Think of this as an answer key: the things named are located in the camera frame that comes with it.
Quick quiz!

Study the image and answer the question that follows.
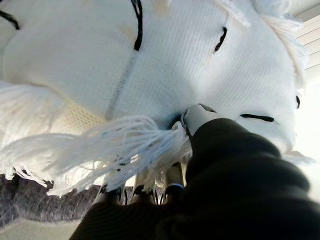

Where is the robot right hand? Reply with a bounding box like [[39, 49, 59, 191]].
[[69, 103, 320, 240]]

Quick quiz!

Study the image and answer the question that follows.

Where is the white fringed cushion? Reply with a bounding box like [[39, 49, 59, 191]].
[[0, 0, 316, 198]]

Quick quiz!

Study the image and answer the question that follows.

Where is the grey fabric armchair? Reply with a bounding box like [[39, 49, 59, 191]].
[[0, 173, 136, 223]]

